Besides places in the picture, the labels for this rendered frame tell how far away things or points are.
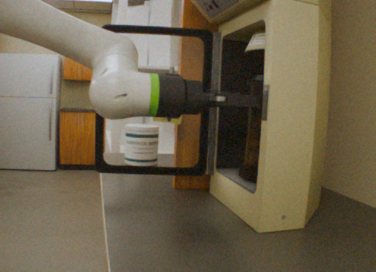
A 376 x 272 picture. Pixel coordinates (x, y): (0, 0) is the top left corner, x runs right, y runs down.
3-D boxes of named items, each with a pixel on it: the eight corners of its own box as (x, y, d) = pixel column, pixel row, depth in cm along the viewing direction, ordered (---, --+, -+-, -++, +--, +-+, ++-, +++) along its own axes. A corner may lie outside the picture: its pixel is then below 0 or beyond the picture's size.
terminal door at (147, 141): (205, 176, 97) (213, 30, 94) (94, 173, 93) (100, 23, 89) (205, 176, 98) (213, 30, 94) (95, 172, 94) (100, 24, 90)
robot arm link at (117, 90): (87, 130, 71) (87, 89, 63) (89, 90, 79) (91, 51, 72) (153, 131, 75) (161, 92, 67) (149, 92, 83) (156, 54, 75)
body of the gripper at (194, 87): (187, 78, 71) (230, 81, 74) (178, 80, 80) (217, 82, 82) (186, 115, 72) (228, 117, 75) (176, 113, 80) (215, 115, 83)
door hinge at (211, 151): (210, 173, 99) (217, 32, 95) (213, 176, 96) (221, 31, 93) (205, 173, 98) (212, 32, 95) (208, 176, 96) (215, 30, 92)
